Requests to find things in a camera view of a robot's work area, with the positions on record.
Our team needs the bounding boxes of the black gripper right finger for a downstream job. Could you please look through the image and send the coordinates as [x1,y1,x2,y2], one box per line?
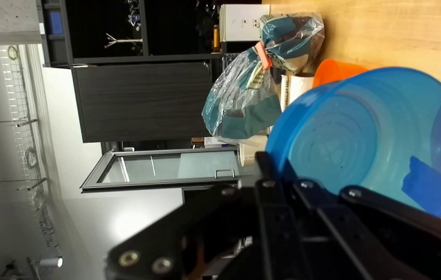
[293,178,441,280]

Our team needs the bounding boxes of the large plastic bag blue contents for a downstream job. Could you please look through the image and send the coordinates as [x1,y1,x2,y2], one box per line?
[201,45,285,140]

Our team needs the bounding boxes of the blue tape piece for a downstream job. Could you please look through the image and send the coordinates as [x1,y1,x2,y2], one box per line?
[403,154,441,217]

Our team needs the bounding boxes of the black open shelf unit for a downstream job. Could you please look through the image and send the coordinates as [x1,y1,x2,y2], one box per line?
[38,0,265,66]

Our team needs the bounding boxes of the orange plastic bowl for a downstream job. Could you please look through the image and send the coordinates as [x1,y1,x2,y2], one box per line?
[313,57,372,88]

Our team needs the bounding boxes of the small clear plastic bag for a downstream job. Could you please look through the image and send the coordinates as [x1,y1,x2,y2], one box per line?
[258,12,327,74]

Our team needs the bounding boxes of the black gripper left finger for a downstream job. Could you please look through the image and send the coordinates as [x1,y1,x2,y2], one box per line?
[106,149,297,280]

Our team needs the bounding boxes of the white wire rack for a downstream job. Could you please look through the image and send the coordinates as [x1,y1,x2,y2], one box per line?
[0,43,52,250]

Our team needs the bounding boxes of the blue plastic bowl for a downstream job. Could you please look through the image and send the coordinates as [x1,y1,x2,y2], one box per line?
[266,65,441,219]

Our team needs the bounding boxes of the dark wood panel cabinet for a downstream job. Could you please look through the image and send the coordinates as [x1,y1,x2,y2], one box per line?
[72,60,215,144]

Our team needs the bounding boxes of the white box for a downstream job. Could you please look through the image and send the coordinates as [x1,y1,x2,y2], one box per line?
[218,3,272,43]

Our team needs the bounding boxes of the grey flat tray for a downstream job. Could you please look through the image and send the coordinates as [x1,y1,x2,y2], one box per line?
[80,146,243,191]

